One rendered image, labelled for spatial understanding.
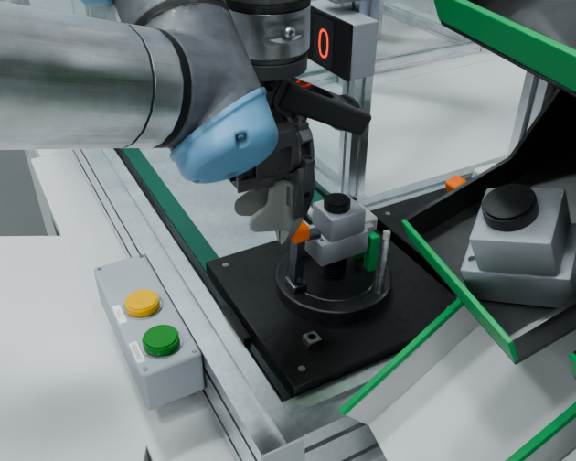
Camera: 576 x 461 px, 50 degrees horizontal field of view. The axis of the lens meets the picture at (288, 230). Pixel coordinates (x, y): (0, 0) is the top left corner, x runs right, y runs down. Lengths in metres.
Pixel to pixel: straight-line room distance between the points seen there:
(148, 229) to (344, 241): 0.33
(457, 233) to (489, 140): 0.96
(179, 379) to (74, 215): 0.52
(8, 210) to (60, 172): 1.66
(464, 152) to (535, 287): 0.97
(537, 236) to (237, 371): 0.41
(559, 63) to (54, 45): 0.24
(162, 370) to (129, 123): 0.38
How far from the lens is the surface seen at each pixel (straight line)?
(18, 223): 2.84
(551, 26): 0.36
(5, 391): 0.86
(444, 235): 0.46
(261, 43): 0.53
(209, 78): 0.40
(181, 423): 0.76
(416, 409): 0.57
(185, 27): 0.42
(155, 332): 0.71
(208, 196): 1.04
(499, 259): 0.37
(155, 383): 0.70
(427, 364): 0.56
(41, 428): 0.80
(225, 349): 0.70
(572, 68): 0.30
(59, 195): 1.22
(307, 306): 0.70
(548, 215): 0.37
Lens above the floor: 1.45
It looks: 35 degrees down
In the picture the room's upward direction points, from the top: straight up
